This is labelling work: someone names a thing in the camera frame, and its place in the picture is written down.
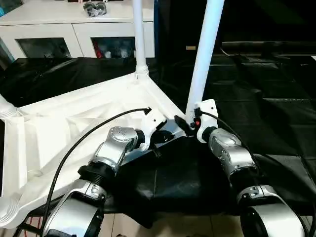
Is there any black work mat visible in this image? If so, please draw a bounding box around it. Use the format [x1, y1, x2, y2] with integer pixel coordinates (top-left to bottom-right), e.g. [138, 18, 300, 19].
[0, 54, 316, 229]

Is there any black cabinet with yellow label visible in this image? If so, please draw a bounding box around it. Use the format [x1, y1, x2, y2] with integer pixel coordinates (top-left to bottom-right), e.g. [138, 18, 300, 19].
[154, 0, 223, 59]

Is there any white cabinet with glass doors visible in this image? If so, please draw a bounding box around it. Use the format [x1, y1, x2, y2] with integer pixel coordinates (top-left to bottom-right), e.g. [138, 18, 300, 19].
[0, 0, 157, 59]

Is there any white plastic table top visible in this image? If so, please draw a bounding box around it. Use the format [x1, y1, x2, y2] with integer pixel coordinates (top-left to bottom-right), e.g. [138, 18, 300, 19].
[0, 73, 196, 230]

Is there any thin red wire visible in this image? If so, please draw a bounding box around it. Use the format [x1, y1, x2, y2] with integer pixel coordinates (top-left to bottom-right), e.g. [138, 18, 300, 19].
[26, 214, 43, 228]

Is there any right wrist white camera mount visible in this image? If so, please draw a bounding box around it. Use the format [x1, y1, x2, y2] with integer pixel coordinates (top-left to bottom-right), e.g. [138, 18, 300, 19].
[193, 98, 220, 144]

